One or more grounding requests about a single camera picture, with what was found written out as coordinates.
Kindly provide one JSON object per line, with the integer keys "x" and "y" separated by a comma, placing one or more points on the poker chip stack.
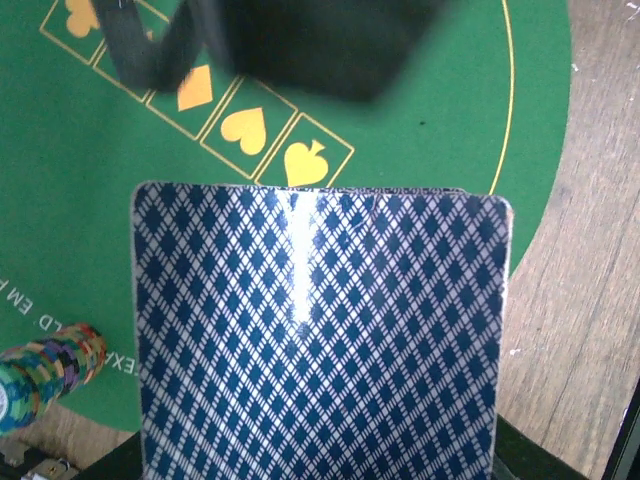
{"x": 36, "y": 375}

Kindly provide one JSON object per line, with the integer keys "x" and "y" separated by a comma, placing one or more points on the deck of grey cards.
{"x": 311, "y": 333}

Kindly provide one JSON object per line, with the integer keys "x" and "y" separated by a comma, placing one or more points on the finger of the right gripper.
{"x": 163, "y": 64}

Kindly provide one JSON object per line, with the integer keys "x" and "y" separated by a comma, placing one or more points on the black poker set case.
{"x": 20, "y": 461}

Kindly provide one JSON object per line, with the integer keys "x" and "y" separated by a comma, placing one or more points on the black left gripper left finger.
{"x": 122, "y": 463}

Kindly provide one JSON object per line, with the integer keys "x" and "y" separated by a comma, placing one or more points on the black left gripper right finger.
{"x": 518, "y": 457}

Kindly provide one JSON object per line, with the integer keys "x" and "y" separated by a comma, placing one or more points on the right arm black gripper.
{"x": 348, "y": 50}

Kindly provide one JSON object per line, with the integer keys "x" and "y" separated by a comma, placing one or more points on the round green poker mat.
{"x": 483, "y": 107}

